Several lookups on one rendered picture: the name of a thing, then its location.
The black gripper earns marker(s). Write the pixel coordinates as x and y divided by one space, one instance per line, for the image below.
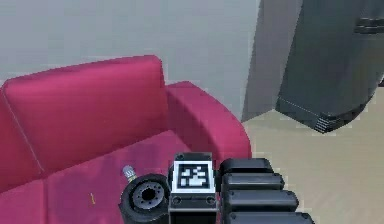
146 197

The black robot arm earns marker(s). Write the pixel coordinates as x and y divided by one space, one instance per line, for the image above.
253 196

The red sofa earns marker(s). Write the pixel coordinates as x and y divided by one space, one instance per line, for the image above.
100 133

